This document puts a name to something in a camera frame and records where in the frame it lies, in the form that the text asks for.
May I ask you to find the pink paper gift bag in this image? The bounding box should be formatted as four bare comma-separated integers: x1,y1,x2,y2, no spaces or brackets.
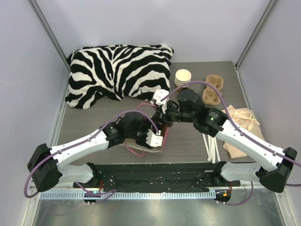
121,124,169,157

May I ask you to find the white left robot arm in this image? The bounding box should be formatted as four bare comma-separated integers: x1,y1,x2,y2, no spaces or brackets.
24,110,161,198

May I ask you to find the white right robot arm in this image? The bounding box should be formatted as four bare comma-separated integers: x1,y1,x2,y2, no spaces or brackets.
152,89,297,193

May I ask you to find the stack of paper cups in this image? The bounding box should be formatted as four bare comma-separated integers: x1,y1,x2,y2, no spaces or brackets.
174,69,192,87

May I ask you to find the white wrapped straw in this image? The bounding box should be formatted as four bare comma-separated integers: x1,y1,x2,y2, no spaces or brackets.
202,134,211,161
211,137,215,164
214,138,221,161
207,136,212,161

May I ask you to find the zebra print pillow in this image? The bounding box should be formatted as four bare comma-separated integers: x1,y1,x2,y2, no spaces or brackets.
65,44,174,109

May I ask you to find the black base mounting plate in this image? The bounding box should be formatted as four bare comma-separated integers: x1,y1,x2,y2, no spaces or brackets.
83,163,240,193

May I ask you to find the beige folded cloth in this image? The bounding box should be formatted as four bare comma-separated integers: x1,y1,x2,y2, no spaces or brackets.
223,105,264,159

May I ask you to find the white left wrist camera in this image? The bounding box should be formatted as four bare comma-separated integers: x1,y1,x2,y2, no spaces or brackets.
146,129,163,147

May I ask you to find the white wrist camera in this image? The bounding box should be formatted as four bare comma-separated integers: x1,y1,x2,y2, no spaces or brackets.
146,129,163,147
150,89,169,113

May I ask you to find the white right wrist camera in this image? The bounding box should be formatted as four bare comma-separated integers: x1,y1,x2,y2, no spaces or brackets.
150,89,169,113

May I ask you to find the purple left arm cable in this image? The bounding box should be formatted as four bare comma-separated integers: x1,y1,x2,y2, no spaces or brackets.
24,109,160,205

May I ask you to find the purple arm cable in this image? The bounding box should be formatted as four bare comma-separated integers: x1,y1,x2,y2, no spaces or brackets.
24,109,160,205
161,80,301,207

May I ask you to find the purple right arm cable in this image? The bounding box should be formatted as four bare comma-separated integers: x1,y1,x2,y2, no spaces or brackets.
161,80,301,207

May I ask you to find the perforated metal rail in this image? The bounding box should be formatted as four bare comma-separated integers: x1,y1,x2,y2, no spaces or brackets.
40,190,216,201

